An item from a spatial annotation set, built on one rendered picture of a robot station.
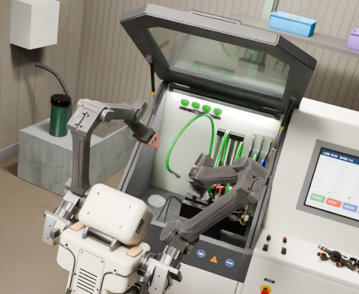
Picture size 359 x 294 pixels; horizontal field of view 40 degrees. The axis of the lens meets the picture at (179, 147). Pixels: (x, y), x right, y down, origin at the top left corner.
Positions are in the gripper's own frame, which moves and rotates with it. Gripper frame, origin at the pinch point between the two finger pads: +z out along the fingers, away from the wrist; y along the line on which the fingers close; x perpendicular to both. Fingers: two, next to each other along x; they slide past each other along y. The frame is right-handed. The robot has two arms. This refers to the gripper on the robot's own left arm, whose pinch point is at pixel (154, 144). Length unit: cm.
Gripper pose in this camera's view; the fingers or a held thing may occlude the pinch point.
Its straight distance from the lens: 219.1
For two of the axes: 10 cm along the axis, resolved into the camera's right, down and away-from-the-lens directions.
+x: -5.7, 7.8, -2.7
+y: -6.5, -2.2, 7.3
